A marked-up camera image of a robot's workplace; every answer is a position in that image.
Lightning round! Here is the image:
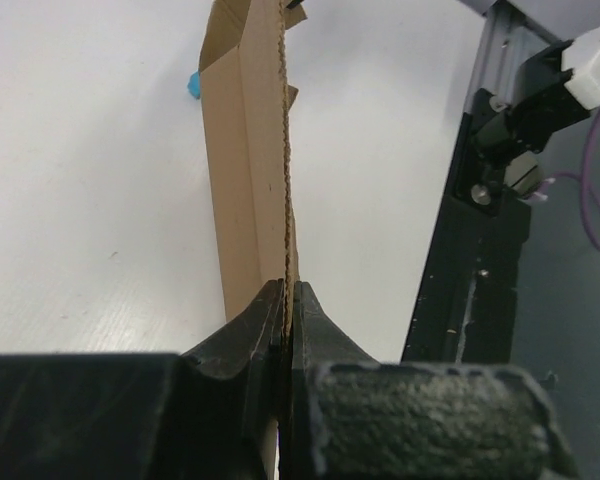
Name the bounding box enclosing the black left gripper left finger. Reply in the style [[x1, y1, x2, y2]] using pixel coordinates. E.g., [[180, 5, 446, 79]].
[[0, 280, 284, 479]]

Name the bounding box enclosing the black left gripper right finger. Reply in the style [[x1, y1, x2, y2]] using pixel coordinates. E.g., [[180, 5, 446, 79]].
[[284, 282, 580, 479]]

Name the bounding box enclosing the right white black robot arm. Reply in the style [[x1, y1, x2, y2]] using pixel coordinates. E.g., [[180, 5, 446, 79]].
[[466, 26, 600, 205]]

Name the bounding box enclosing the brown cardboard paper box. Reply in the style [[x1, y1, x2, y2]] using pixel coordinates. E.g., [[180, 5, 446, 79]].
[[198, 0, 310, 480]]

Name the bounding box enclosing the aluminium table frame rail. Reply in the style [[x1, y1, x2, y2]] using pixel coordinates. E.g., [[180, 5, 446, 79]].
[[463, 1, 581, 116]]

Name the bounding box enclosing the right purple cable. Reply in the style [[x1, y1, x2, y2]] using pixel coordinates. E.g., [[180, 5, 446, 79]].
[[532, 97, 600, 253]]

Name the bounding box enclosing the small blue toy car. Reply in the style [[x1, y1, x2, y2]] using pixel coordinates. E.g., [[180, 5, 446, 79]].
[[187, 71, 201, 99]]

